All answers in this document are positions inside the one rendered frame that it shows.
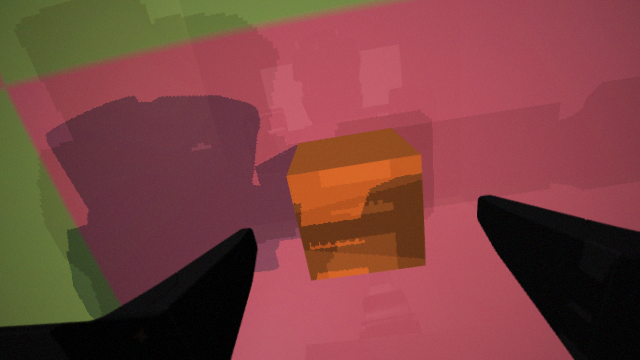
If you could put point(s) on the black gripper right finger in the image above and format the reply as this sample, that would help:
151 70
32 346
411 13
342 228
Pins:
583 276

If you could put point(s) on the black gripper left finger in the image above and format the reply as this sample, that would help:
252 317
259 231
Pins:
195 314

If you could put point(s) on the orange block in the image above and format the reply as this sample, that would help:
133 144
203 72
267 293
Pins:
358 201

